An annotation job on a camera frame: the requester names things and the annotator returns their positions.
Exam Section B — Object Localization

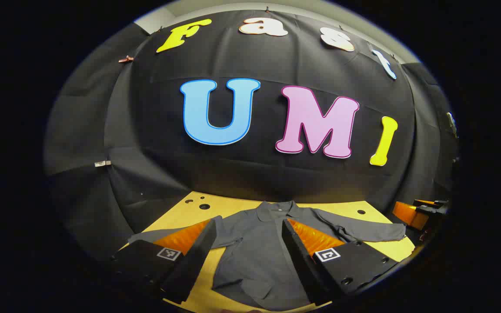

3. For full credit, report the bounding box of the black backdrop cloth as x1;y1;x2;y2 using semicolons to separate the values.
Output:
44;9;460;261

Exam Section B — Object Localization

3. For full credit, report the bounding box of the grey long-sleeved shirt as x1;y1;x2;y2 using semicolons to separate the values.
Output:
128;201;407;312

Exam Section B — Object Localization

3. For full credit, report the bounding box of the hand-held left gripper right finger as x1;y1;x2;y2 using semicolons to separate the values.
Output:
282;217;401;307

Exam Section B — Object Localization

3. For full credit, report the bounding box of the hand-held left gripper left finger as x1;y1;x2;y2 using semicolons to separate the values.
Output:
111;216;223;305

